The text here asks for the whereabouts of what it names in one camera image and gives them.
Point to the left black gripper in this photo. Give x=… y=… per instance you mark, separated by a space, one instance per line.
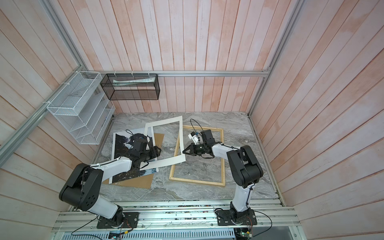
x=154 y=154

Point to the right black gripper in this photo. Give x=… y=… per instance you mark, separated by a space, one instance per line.
x=193 y=151

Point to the white photo mat board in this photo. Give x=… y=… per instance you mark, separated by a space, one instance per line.
x=168 y=161

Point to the light wooden picture frame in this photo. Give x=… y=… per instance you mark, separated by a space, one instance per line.
x=223 y=172

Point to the waterfall landscape photo print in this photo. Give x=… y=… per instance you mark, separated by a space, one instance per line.
x=122 y=144

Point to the brown cardboard backing board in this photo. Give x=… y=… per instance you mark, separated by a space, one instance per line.
x=143 y=182

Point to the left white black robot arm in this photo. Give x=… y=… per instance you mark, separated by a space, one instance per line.
x=82 y=189

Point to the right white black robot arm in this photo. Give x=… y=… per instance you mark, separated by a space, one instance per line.
x=246 y=172

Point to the paper sheet inside black basket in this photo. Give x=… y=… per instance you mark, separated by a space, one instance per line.
x=129 y=84

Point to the aluminium slotted base rails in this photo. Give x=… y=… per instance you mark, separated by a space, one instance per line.
x=172 y=215

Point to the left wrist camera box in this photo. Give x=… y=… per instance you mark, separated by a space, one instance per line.
x=139 y=144

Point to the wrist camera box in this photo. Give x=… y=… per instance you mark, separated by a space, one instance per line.
x=207 y=137
x=139 y=144

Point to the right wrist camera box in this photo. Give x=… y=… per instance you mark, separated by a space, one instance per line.
x=207 y=137

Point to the black wire mesh basket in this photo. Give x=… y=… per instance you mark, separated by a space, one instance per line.
x=115 y=94

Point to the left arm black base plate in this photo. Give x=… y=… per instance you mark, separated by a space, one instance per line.
x=120 y=220

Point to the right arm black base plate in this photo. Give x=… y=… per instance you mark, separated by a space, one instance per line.
x=231 y=217

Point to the white wire mesh shelf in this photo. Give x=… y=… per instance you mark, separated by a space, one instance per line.
x=83 y=111

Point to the aluminium wall rail frame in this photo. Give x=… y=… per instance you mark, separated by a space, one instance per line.
x=45 y=43

